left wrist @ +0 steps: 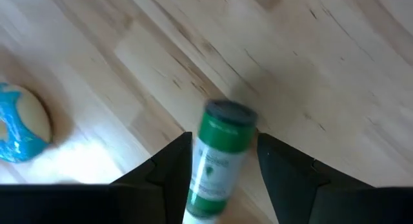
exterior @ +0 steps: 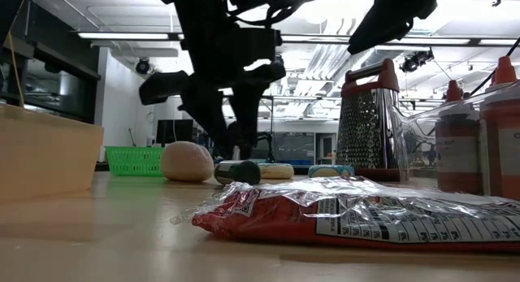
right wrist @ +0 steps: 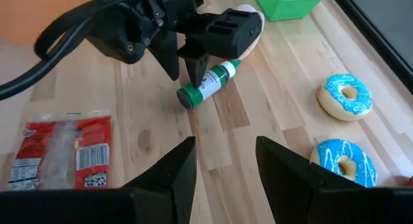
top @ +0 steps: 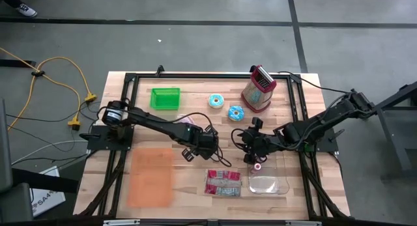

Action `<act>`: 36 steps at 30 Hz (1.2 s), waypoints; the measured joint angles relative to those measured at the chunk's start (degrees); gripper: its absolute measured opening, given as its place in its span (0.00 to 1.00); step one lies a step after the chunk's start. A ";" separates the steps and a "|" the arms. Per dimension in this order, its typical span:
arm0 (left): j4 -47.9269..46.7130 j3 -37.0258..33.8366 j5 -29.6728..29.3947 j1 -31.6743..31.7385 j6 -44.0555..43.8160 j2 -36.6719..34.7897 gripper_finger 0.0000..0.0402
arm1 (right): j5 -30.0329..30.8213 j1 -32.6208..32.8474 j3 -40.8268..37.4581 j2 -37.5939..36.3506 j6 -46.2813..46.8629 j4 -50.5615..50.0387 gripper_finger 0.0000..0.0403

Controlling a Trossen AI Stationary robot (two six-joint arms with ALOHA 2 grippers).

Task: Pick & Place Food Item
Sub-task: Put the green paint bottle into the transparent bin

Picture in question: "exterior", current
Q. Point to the metal box grater red trim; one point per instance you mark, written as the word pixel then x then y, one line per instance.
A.
pixel 361 127

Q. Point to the red snack bag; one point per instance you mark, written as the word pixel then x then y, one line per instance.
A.
pixel 284 217

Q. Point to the clear plastic tray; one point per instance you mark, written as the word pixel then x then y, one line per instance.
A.
pixel 414 123

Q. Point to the ceiling light strip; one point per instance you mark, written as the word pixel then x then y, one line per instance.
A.
pixel 499 42
pixel 122 36
pixel 438 41

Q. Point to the green food colouring bottle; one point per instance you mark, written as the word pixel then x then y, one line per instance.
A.
pixel 239 173

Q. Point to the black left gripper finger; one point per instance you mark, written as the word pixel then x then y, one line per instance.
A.
pixel 207 111
pixel 245 119

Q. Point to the pink sugared toy bread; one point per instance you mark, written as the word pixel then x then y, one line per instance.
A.
pixel 187 162

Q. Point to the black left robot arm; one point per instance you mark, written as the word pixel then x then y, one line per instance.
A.
pixel 195 14

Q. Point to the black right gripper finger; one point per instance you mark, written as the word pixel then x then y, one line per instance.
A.
pixel 378 32

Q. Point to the orange translucent plastic bin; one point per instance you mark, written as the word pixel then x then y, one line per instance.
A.
pixel 44 152

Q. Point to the black background robot arm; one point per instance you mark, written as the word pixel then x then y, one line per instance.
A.
pixel 264 146

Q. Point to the green plastic basket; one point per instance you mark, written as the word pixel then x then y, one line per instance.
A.
pixel 134 162

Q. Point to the black monitor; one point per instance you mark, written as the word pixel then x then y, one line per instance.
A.
pixel 174 131

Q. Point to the black ceiling spotlight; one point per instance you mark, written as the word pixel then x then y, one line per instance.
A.
pixel 416 60
pixel 143 66

